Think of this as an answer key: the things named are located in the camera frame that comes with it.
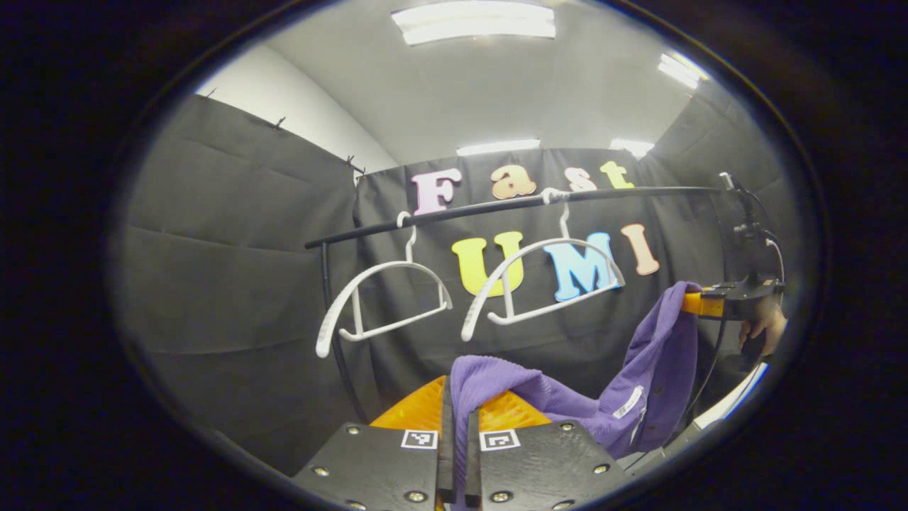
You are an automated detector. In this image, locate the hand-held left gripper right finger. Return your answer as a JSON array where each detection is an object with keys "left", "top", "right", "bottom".
[{"left": 465, "top": 390, "right": 632, "bottom": 510}]

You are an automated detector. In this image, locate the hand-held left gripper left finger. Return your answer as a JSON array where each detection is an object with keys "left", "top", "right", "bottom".
[{"left": 292, "top": 375, "right": 455, "bottom": 510}]

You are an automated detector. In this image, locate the purple corduroy jacket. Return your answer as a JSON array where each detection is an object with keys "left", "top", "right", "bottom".
[{"left": 448, "top": 281, "right": 703, "bottom": 511}]

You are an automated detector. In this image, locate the black metal clothes rack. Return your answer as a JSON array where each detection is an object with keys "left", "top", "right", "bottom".
[{"left": 305, "top": 186, "right": 721, "bottom": 424}]

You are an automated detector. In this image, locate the white plastic clothes hanger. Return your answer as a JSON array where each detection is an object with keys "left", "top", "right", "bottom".
[
  {"left": 461, "top": 188, "right": 626, "bottom": 343},
  {"left": 316, "top": 211, "right": 453, "bottom": 359}
]

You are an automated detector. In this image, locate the white flat panel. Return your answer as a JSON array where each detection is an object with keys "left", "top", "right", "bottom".
[{"left": 692, "top": 363, "right": 770, "bottom": 430}]

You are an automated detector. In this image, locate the black backdrop cloth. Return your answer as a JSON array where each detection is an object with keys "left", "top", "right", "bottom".
[{"left": 110, "top": 92, "right": 802, "bottom": 476}]

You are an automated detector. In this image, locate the large ceiling light panel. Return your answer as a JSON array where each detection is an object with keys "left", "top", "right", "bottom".
[{"left": 392, "top": 1, "right": 556, "bottom": 45}]

